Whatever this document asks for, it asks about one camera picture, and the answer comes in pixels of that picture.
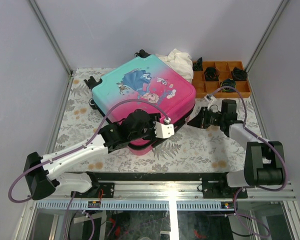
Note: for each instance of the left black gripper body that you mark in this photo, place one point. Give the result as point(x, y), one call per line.
point(148, 132)

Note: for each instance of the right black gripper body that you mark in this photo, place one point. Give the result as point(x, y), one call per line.
point(215, 119)

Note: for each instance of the pink and teal suitcase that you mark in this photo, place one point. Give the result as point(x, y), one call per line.
point(144, 83)

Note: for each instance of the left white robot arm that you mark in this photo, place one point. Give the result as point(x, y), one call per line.
point(48, 174)

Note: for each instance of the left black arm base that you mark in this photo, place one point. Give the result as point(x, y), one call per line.
point(102, 189)

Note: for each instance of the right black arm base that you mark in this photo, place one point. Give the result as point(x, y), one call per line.
point(215, 186)

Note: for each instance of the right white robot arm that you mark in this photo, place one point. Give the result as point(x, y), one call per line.
point(264, 163)

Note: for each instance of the rolled blue green sock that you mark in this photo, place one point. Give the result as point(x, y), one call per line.
point(228, 85)

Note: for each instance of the rolled dark sock right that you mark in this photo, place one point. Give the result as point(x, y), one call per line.
point(239, 74)

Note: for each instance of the rolled dark sock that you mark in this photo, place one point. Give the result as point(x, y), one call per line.
point(239, 74)
point(211, 74)

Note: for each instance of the rolled dark sock middle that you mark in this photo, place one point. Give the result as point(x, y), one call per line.
point(211, 74)

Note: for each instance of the rolled dark sock outside tray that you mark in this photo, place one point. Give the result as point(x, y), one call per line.
point(197, 66)

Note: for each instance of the white crumpled cloth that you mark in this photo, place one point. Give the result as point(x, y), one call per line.
point(180, 62)

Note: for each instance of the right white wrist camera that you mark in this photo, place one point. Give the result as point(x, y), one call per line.
point(210, 99)

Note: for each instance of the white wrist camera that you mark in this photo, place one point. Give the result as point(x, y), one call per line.
point(163, 131)
point(210, 99)

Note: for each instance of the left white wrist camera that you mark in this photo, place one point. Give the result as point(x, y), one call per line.
point(163, 131)

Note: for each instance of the aluminium mounting rail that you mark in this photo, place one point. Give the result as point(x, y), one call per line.
point(154, 191)

